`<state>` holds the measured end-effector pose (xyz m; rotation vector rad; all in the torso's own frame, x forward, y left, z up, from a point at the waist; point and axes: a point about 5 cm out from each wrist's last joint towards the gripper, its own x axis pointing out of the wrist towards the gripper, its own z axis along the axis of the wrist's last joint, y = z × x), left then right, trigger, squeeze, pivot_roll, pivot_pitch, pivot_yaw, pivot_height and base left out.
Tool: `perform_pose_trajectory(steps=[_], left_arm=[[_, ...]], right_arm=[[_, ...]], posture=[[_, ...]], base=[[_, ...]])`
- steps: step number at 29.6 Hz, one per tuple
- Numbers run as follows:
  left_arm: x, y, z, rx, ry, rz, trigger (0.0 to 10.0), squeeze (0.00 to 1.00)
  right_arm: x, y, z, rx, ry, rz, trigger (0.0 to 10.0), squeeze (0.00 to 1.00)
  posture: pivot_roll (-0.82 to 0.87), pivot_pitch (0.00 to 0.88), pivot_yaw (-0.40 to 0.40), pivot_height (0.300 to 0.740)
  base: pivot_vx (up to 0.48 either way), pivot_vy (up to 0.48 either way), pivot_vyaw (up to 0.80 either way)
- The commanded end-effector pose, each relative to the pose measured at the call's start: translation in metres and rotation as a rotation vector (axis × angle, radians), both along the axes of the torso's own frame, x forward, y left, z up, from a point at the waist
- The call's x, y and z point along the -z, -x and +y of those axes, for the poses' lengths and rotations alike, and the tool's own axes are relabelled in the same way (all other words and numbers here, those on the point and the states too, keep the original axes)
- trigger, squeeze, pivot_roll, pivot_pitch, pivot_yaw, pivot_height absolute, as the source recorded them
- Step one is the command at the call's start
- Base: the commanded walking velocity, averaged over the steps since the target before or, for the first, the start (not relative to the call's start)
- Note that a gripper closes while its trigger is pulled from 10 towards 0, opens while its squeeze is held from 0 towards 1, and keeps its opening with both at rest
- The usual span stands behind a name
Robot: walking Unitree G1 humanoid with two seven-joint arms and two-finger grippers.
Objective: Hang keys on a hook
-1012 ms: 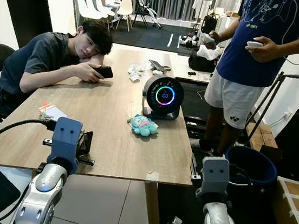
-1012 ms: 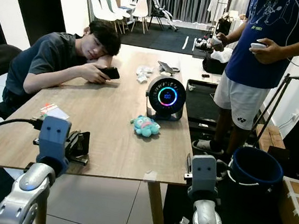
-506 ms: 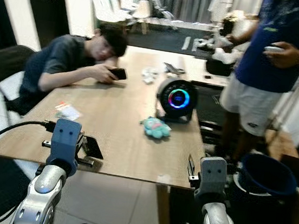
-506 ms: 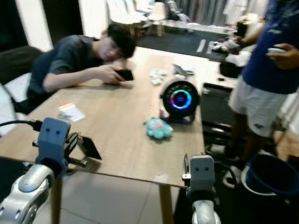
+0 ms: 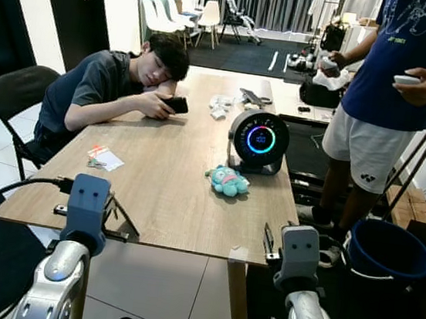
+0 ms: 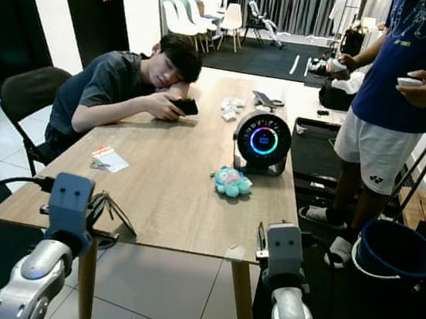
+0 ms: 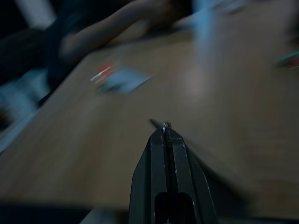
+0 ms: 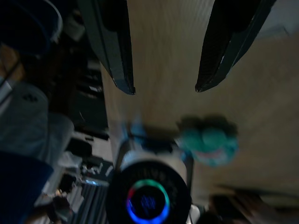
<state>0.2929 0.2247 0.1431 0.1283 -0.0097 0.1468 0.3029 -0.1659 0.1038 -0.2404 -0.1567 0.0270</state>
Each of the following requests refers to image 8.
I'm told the teal plush toy keychain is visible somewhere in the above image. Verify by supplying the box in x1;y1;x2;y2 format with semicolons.
178;126;240;168

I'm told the dark blue cloth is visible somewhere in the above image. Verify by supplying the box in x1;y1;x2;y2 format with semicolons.
0;151;55;224

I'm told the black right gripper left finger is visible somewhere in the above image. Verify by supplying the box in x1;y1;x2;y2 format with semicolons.
78;0;137;96

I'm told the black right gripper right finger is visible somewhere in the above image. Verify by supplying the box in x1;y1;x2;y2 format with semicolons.
195;0;278;93

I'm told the blue tub white rim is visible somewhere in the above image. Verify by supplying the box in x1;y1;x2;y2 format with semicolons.
0;0;64;58

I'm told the white cylinder device LED ring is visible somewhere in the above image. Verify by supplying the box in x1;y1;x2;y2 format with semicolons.
105;140;195;224

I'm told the white cloth black logo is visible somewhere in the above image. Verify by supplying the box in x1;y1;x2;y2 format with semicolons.
0;81;75;164

